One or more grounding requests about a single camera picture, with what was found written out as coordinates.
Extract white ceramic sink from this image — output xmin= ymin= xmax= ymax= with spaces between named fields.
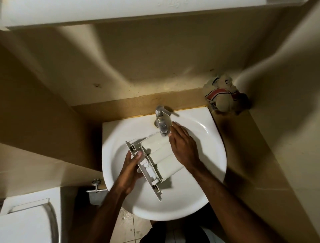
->
xmin=102 ymin=106 xmax=227 ymax=222

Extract white mirror cabinet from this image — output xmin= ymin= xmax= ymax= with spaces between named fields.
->
xmin=0 ymin=0 xmax=310 ymax=31

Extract person's left forearm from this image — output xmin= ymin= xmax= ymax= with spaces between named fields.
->
xmin=70 ymin=186 xmax=128 ymax=243

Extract white toilet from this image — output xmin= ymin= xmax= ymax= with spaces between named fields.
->
xmin=0 ymin=188 xmax=75 ymax=243

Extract white detergent drawer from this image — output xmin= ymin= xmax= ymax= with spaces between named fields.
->
xmin=125 ymin=131 xmax=187 ymax=202

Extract person's black shorts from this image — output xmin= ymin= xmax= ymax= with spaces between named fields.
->
xmin=140 ymin=220 xmax=225 ymax=243

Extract beige striped rag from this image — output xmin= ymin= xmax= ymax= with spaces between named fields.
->
xmin=202 ymin=74 xmax=251 ymax=113

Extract chrome faucet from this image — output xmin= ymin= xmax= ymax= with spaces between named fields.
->
xmin=154 ymin=105 xmax=172 ymax=137

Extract person's right hand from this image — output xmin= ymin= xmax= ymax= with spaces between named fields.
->
xmin=169 ymin=122 xmax=201 ymax=174

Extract person's left hand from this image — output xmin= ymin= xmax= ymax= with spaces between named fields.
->
xmin=114 ymin=150 xmax=145 ymax=196

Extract metal toilet paper holder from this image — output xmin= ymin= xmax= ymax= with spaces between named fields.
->
xmin=86 ymin=179 xmax=108 ymax=206

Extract person's right forearm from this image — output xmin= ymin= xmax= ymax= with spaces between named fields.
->
xmin=190 ymin=164 xmax=283 ymax=243

